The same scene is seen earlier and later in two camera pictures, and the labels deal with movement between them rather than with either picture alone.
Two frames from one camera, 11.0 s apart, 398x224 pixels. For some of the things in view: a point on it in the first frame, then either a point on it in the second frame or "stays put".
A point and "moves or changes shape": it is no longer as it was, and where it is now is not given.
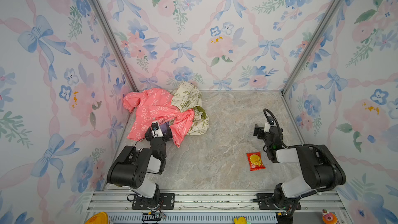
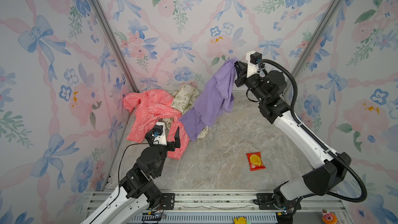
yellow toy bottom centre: [240, 220] stays put
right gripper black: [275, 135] to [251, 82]
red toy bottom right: [328, 218] stays put
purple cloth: [164, 127] moves or changes shape
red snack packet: [255, 161] stays put
